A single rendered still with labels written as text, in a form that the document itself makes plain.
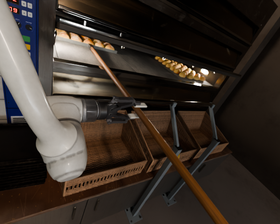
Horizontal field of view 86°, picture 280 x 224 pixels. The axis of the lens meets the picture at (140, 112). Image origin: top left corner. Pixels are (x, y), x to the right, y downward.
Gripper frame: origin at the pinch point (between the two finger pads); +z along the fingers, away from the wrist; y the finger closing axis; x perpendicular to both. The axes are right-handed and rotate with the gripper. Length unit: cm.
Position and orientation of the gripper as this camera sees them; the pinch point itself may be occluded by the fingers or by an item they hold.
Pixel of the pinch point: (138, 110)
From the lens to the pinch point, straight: 71.2
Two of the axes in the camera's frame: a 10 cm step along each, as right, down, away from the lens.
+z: 8.3, -0.1, 5.6
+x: 4.5, 6.0, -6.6
